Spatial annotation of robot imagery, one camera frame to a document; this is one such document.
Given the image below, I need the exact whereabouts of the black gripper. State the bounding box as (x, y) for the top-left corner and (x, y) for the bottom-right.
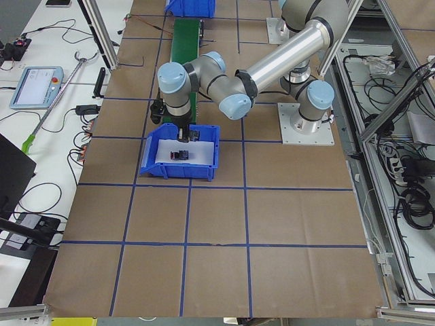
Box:
(165, 105), (201, 142)

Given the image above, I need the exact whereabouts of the red push button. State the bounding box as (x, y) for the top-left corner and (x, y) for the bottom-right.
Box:
(170, 149), (189, 161)

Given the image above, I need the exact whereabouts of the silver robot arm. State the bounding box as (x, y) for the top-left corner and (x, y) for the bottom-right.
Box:
(157, 1), (349, 143)
(279, 1), (347, 134)

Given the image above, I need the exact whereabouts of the left blue plastic bin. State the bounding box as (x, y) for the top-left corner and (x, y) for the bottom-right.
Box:
(139, 123), (220, 181)

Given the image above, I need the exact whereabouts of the blue plastic bin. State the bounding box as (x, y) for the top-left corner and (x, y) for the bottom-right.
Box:
(139, 123), (220, 181)
(164, 0), (216, 18)

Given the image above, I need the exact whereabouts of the white foam pad left bin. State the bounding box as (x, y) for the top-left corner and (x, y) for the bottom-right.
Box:
(155, 139), (215, 165)

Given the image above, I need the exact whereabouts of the green conveyor belt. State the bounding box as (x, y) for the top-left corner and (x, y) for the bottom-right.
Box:
(157, 18), (201, 124)

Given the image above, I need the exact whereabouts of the black power adapter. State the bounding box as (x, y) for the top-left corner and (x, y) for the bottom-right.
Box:
(75, 105), (101, 115)

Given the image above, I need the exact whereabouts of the right blue plastic bin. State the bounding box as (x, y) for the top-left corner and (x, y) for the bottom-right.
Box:
(164, 0), (216, 18)

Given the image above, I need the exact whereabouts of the teach pendant tablet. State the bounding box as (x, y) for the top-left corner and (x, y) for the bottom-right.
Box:
(10, 66), (64, 110)

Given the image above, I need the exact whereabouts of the black laptop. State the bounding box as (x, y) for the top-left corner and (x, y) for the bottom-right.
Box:
(0, 135), (36, 219)

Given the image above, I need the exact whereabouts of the aluminium frame post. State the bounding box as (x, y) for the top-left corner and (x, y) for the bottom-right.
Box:
(77, 0), (119, 71)

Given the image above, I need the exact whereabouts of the green handled reacher grabber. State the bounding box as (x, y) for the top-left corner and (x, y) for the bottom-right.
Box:
(21, 51), (99, 154)

